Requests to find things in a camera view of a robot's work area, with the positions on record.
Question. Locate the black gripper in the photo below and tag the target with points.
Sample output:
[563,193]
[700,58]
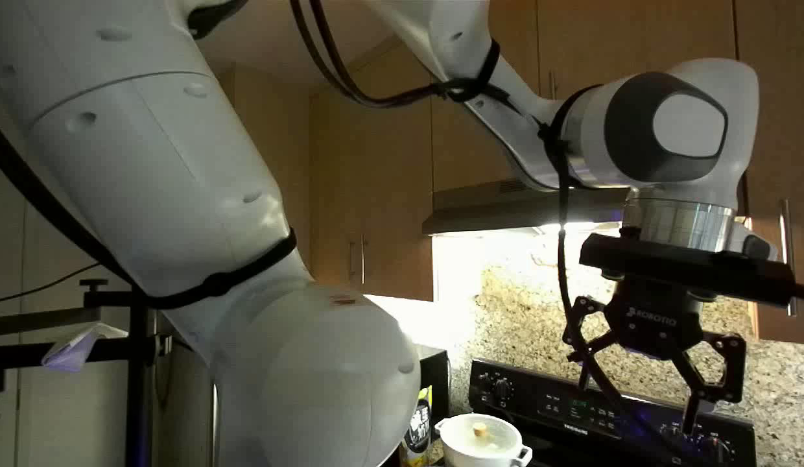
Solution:
[652,316]

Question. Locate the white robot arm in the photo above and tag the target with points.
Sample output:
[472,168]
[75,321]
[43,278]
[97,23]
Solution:
[122,112]

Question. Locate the black electric stove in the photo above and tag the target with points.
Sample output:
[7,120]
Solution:
[569,426]

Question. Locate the steel range hood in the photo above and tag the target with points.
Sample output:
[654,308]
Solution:
[514,207]

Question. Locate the white lidded pot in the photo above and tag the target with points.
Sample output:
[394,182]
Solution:
[477,440]

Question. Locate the yellow black snack bag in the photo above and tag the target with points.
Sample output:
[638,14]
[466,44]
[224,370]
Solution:
[418,443]

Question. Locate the black metal stand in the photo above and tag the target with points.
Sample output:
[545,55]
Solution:
[135,348]

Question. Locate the white folded paper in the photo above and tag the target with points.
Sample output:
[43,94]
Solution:
[70,354]

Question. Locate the brown right wall cabinet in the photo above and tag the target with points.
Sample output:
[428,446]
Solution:
[772,41]

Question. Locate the brown wall cabinet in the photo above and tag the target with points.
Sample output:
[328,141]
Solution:
[362,182]
[772,41]

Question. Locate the brown upper wall cabinet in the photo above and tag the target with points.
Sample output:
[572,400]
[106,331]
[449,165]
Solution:
[362,182]

